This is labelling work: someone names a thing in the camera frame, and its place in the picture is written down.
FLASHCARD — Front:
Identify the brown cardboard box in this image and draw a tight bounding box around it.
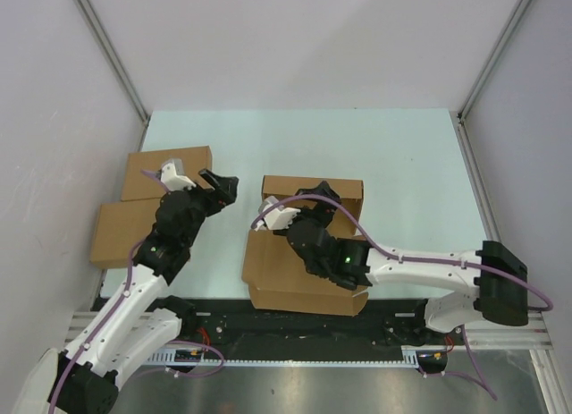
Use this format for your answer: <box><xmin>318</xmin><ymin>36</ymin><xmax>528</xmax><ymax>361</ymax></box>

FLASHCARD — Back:
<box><xmin>242</xmin><ymin>175</ymin><xmax>368</xmax><ymax>317</ymax></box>

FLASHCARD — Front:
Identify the grey slotted cable duct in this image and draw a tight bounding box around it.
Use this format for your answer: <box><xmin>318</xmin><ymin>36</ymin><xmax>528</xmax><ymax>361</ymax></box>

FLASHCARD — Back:
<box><xmin>144</xmin><ymin>344</ymin><xmax>448</xmax><ymax>368</ymax></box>

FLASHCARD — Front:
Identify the upper folded cardboard box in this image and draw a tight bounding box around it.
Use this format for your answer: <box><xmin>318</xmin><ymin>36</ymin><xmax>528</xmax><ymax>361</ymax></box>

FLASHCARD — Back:
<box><xmin>121</xmin><ymin>146</ymin><xmax>212</xmax><ymax>201</ymax></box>

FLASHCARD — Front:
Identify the right aluminium side rail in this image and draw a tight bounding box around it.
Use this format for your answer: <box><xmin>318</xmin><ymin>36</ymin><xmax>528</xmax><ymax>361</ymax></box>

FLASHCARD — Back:
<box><xmin>450</xmin><ymin>112</ymin><xmax>522</xmax><ymax>301</ymax></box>

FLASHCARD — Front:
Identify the lower folded cardboard box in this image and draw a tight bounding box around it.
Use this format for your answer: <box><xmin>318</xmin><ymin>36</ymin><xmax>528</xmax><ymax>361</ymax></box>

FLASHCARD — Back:
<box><xmin>89</xmin><ymin>199</ymin><xmax>160</xmax><ymax>269</ymax></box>

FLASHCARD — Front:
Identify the folded cardboard box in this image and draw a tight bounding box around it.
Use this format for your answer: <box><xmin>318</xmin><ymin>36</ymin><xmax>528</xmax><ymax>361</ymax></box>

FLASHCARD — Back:
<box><xmin>89</xmin><ymin>199</ymin><xmax>160</xmax><ymax>269</ymax></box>
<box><xmin>121</xmin><ymin>146</ymin><xmax>212</xmax><ymax>201</ymax></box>

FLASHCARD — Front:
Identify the left aluminium frame post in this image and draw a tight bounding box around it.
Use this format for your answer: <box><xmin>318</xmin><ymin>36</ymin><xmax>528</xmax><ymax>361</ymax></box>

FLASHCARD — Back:
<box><xmin>72</xmin><ymin>0</ymin><xmax>150</xmax><ymax>127</ymax></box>

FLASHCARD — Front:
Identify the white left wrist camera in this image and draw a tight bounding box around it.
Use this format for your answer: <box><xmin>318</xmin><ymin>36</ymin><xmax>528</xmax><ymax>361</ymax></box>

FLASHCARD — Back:
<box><xmin>159</xmin><ymin>158</ymin><xmax>197</xmax><ymax>191</ymax></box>

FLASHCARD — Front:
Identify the right aluminium frame post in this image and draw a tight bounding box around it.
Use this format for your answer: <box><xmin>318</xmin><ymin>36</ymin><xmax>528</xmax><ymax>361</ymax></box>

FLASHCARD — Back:
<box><xmin>457</xmin><ymin>0</ymin><xmax>534</xmax><ymax>122</ymax></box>

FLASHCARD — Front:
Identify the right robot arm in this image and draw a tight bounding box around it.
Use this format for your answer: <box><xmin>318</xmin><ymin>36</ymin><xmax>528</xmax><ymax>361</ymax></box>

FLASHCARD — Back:
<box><xmin>275</xmin><ymin>182</ymin><xmax>528</xmax><ymax>343</ymax></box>

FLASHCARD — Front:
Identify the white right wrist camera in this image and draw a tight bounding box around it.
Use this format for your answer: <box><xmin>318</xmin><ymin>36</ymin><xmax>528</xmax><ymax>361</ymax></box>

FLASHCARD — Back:
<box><xmin>252</xmin><ymin>205</ymin><xmax>300</xmax><ymax>231</ymax></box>

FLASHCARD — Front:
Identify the aluminium frame post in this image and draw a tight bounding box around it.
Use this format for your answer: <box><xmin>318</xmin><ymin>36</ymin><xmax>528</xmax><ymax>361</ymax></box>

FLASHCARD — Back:
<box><xmin>72</xmin><ymin>0</ymin><xmax>150</xmax><ymax>127</ymax></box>
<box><xmin>457</xmin><ymin>0</ymin><xmax>534</xmax><ymax>122</ymax></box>

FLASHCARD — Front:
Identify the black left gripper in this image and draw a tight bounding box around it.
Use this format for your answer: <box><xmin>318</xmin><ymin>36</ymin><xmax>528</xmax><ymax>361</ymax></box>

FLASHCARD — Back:
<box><xmin>172</xmin><ymin>168</ymin><xmax>237</xmax><ymax>247</ymax></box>

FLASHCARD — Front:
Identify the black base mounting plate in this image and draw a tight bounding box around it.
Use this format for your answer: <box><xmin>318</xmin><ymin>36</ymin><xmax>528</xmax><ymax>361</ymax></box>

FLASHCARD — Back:
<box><xmin>190</xmin><ymin>299</ymin><xmax>454</xmax><ymax>347</ymax></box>

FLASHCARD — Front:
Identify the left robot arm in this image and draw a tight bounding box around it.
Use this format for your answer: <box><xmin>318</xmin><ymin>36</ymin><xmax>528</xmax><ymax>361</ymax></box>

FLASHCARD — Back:
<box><xmin>47</xmin><ymin>163</ymin><xmax>239</xmax><ymax>413</ymax></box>

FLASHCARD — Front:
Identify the front aluminium frame rail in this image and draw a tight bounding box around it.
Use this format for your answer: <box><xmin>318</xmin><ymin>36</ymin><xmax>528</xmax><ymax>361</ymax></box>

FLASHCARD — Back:
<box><xmin>63</xmin><ymin>310</ymin><xmax>549</xmax><ymax>347</ymax></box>

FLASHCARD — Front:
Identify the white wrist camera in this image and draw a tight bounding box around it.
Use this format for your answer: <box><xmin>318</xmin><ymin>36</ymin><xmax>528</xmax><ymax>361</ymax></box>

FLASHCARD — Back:
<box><xmin>159</xmin><ymin>158</ymin><xmax>197</xmax><ymax>191</ymax></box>
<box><xmin>252</xmin><ymin>205</ymin><xmax>300</xmax><ymax>231</ymax></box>

